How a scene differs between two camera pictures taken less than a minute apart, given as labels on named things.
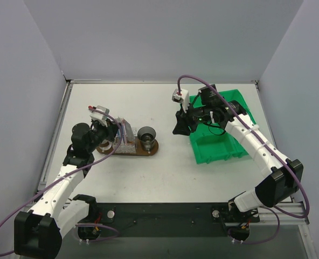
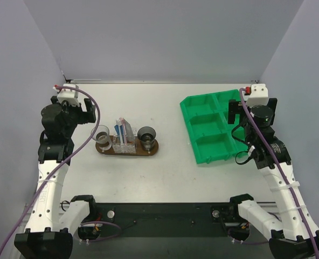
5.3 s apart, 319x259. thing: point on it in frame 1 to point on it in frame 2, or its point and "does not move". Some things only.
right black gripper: (182, 122) to (235, 108)
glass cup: (146, 135) does not move
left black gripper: (112, 130) to (87, 108)
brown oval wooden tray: (140, 150) does not move
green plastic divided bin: (208, 146) does not move
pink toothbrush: (125, 131) does not move
